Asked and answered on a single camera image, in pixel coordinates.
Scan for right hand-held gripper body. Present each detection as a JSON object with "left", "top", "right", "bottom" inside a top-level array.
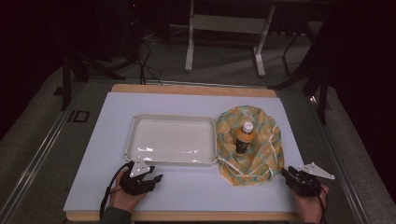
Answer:
[{"left": 289, "top": 161, "right": 336, "bottom": 198}]

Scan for aluminium floor rail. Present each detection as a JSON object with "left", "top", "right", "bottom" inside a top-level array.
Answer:
[
  {"left": 309, "top": 96, "right": 375, "bottom": 224},
  {"left": 0, "top": 81, "right": 87, "bottom": 222}
]

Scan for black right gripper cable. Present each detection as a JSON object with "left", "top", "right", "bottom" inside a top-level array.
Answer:
[{"left": 317, "top": 186, "right": 330, "bottom": 224}]

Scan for black floor cables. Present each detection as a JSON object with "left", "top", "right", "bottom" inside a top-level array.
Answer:
[{"left": 134, "top": 38, "right": 163, "bottom": 86}]

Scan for white plastic tray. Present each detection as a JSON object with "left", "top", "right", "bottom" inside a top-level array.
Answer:
[{"left": 123, "top": 113, "right": 219, "bottom": 167}]

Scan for white table cover sheet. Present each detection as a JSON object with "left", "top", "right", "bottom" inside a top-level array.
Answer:
[{"left": 63, "top": 91, "right": 305, "bottom": 214}]

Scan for person's right hand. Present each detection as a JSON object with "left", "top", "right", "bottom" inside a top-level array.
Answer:
[{"left": 290, "top": 183, "right": 331, "bottom": 224}]

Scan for orange patterned cloth bag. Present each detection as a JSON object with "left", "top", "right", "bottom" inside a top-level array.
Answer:
[{"left": 215, "top": 105, "right": 286, "bottom": 188}]

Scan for black tube chair frame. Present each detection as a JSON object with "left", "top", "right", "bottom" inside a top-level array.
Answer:
[{"left": 281, "top": 29, "right": 314, "bottom": 77}]

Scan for black metal stand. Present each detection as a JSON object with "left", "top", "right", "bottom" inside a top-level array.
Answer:
[
  {"left": 268, "top": 59, "right": 332, "bottom": 126},
  {"left": 60, "top": 50, "right": 127, "bottom": 112}
]

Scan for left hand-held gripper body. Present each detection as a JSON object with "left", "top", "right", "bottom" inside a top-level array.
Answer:
[{"left": 120, "top": 156, "right": 157, "bottom": 197}]

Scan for person's left hand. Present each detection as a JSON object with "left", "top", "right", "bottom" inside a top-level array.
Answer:
[{"left": 108, "top": 167, "right": 148, "bottom": 214}]

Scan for orange drink bottle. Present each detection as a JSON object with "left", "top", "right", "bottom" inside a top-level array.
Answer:
[{"left": 234, "top": 120, "right": 255, "bottom": 155}]

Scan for white metal table frame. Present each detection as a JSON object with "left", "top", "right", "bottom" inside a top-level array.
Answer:
[{"left": 184, "top": 0, "right": 276, "bottom": 78}]

